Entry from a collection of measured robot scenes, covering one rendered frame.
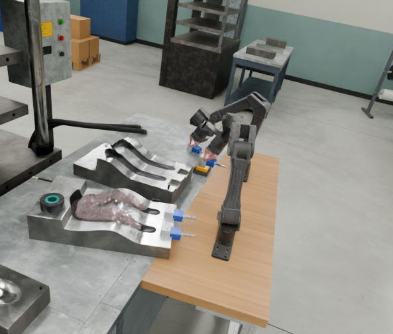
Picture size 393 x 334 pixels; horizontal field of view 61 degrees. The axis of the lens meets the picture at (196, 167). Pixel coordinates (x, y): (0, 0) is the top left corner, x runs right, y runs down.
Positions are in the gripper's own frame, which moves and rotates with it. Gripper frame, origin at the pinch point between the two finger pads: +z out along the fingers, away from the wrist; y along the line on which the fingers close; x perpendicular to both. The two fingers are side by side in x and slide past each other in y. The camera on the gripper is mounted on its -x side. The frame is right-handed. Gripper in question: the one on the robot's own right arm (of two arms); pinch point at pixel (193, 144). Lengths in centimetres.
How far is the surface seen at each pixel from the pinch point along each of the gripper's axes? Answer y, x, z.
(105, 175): 61, 1, -2
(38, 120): 70, -42, 9
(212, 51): -276, -180, 112
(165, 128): -7.3, -24.9, 19.0
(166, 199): 50, 26, -14
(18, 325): 120, 42, -22
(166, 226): 66, 39, -25
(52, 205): 95, 11, -17
